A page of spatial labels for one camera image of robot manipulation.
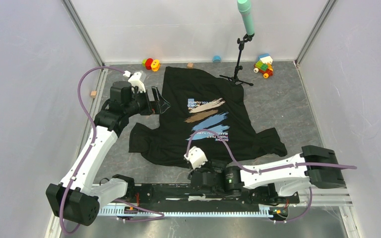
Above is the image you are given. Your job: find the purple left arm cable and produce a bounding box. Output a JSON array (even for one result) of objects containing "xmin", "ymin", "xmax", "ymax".
[{"xmin": 60, "ymin": 66, "xmax": 166, "ymax": 235}]

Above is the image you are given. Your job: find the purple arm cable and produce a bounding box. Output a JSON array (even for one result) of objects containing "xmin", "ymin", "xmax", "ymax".
[
  {"xmin": 185, "ymin": 129, "xmax": 358, "ymax": 224},
  {"xmin": 60, "ymin": 66, "xmax": 166, "ymax": 235}
]

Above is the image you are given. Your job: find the black printed t-shirt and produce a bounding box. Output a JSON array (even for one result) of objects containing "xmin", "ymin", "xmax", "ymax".
[{"xmin": 129, "ymin": 66, "xmax": 287, "ymax": 168}]

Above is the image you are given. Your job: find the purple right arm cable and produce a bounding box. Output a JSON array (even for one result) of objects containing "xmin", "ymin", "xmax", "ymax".
[{"xmin": 185, "ymin": 129, "xmax": 358, "ymax": 224}]

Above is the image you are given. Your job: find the colourful toy block train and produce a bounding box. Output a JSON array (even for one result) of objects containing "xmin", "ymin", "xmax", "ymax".
[{"xmin": 253, "ymin": 54, "xmax": 273, "ymax": 79}]

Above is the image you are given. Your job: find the white toothed cable rail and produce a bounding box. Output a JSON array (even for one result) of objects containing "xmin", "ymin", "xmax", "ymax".
[{"xmin": 97, "ymin": 203, "xmax": 273, "ymax": 218}]

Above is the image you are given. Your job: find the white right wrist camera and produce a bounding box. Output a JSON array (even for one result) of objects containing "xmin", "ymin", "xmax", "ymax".
[{"xmin": 184, "ymin": 146, "xmax": 208, "ymax": 171}]

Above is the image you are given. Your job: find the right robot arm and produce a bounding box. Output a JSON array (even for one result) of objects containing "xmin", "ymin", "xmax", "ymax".
[{"xmin": 184, "ymin": 145, "xmax": 351, "ymax": 203}]

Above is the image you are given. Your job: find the mint green microphone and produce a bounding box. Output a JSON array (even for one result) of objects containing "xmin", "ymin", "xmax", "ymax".
[{"xmin": 237, "ymin": 0, "xmax": 255, "ymax": 36}]

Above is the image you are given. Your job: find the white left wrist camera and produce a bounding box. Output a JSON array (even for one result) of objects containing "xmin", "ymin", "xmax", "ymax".
[{"xmin": 123, "ymin": 70, "xmax": 146, "ymax": 93}]

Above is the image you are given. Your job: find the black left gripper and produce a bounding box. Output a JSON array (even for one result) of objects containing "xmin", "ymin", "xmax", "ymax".
[{"xmin": 125, "ymin": 86, "xmax": 170, "ymax": 117}]

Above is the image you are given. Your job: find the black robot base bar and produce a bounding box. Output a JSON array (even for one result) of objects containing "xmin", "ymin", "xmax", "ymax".
[{"xmin": 122, "ymin": 183, "xmax": 300, "ymax": 212}]

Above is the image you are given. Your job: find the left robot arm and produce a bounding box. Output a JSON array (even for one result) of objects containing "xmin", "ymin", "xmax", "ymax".
[{"xmin": 46, "ymin": 81, "xmax": 170, "ymax": 226}]

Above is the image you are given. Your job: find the blue arch block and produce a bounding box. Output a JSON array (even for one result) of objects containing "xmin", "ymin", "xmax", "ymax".
[{"xmin": 212, "ymin": 55, "xmax": 222, "ymax": 63}]

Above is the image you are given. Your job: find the black microphone tripod stand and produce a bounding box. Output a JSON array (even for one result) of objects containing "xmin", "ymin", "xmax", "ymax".
[{"xmin": 219, "ymin": 34, "xmax": 254, "ymax": 86}]

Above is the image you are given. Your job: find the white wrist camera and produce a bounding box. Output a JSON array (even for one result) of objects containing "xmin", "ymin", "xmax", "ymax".
[
  {"xmin": 184, "ymin": 146, "xmax": 208, "ymax": 171},
  {"xmin": 123, "ymin": 70, "xmax": 146, "ymax": 93}
]

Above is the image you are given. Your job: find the red yellow green stacking toy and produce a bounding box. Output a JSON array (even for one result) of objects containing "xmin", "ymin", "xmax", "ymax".
[{"xmin": 141, "ymin": 58, "xmax": 161, "ymax": 72}]

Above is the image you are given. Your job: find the wooden cube on rail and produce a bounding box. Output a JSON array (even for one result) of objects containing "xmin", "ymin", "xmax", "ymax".
[{"xmin": 90, "ymin": 91, "xmax": 97, "ymax": 99}]

